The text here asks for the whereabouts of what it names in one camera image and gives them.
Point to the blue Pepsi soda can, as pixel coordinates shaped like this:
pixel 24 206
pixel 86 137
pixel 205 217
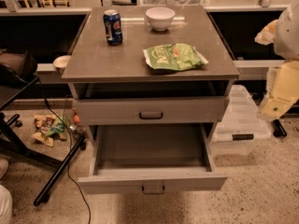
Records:
pixel 112 22

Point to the snack bags on floor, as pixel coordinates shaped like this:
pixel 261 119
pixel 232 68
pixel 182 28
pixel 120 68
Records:
pixel 47 128

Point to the white ceramic bowl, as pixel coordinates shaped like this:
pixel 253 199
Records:
pixel 160 18

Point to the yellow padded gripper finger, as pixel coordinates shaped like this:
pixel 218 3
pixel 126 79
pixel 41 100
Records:
pixel 282 91

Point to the clear plastic storage bin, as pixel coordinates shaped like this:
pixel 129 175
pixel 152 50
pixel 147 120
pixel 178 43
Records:
pixel 240 128

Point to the closed grey upper drawer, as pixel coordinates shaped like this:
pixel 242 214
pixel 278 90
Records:
pixel 150 110

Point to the person's shoe and leg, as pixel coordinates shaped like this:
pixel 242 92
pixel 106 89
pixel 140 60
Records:
pixel 5 196

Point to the black stand leg right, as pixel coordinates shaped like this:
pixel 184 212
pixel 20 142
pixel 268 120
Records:
pixel 279 131

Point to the grey drawer cabinet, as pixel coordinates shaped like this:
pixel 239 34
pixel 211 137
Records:
pixel 180 75

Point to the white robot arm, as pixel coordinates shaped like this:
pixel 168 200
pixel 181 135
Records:
pixel 283 33

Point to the open grey lower drawer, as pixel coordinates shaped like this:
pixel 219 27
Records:
pixel 151 159

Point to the green jalapeno chip bag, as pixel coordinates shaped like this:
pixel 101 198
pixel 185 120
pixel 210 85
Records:
pixel 174 57

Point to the dark bag on table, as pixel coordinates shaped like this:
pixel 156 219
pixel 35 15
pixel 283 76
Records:
pixel 16 68

